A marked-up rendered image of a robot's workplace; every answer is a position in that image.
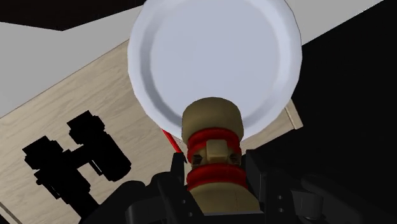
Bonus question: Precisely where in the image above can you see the light wooden table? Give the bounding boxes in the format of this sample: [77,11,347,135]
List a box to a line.
[0,39,304,224]

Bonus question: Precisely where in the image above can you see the thin red stick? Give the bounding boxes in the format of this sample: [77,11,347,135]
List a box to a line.
[161,129,185,155]

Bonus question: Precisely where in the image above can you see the tan figure with red rings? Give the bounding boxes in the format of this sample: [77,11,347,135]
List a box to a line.
[181,97,261,216]

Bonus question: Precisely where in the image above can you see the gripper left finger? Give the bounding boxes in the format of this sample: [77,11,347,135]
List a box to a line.
[81,151,204,224]

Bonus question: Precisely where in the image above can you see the white round plate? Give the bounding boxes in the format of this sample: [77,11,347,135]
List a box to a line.
[127,0,303,143]

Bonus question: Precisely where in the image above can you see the black binoculars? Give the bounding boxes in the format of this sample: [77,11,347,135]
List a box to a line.
[22,109,132,218]

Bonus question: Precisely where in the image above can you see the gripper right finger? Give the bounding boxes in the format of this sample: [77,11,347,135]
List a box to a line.
[241,148,394,224]

